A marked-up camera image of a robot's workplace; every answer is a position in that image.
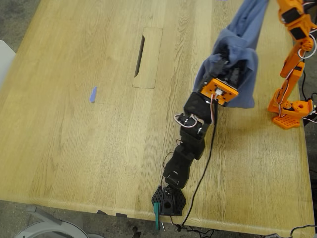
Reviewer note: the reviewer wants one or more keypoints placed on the green table clamp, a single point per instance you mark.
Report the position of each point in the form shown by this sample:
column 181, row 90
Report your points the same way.
column 156, row 215

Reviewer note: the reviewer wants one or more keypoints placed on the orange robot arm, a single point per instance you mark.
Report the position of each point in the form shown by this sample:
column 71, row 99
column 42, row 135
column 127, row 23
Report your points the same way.
column 292, row 74

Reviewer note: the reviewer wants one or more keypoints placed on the blue tape strip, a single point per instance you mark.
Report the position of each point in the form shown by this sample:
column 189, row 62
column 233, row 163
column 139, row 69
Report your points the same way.
column 93, row 95

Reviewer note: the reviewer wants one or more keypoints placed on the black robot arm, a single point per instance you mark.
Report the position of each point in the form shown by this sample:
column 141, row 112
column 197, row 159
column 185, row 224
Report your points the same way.
column 188, row 146

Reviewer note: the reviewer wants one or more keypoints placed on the orange camera mount plate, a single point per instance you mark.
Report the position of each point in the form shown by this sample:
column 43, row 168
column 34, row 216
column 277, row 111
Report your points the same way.
column 210, row 88

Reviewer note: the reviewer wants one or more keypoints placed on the white chair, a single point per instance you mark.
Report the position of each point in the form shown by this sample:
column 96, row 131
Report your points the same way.
column 5, row 62

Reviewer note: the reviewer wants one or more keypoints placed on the grey white chair base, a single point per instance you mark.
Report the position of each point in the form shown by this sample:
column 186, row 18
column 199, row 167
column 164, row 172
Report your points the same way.
column 49, row 229

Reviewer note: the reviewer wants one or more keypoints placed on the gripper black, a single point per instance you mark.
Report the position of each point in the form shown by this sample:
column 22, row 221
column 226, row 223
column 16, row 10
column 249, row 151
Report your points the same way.
column 221, row 65

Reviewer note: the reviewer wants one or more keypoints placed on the blue printed T-shirt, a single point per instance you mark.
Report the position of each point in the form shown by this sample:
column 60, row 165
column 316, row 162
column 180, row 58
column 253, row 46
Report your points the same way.
column 245, row 32

